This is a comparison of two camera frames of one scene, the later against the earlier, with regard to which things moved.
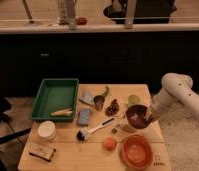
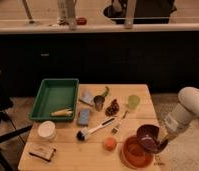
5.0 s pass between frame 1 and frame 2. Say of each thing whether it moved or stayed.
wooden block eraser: stayed
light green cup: stayed
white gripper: moved
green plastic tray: stayed
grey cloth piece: stayed
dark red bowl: moved
